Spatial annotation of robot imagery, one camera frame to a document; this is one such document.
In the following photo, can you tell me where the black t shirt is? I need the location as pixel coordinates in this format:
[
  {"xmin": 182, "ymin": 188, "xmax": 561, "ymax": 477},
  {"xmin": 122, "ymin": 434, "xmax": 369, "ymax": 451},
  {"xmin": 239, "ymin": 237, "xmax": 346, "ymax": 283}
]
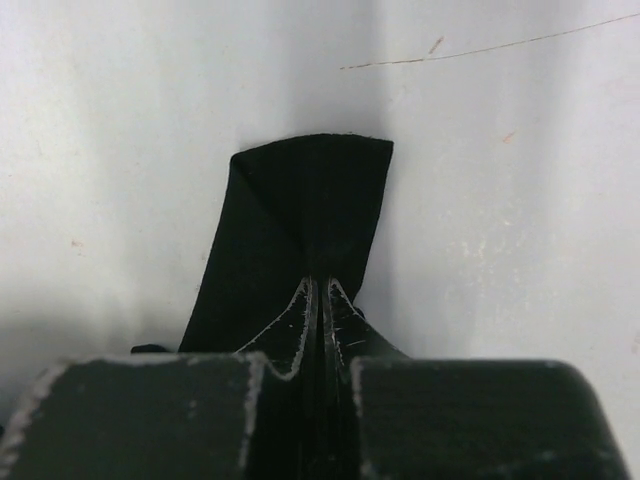
[{"xmin": 130, "ymin": 132, "xmax": 395, "ymax": 354}]

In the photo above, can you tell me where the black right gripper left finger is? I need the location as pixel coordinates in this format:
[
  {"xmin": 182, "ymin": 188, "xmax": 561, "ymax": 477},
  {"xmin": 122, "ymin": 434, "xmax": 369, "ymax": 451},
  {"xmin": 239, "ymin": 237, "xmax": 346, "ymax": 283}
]
[{"xmin": 233, "ymin": 277, "xmax": 319, "ymax": 382}]

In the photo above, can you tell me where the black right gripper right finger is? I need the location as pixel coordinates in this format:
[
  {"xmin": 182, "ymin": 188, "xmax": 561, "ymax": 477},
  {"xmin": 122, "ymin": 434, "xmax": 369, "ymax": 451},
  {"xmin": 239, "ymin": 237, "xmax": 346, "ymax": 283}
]
[{"xmin": 322, "ymin": 278, "xmax": 408, "ymax": 383}]

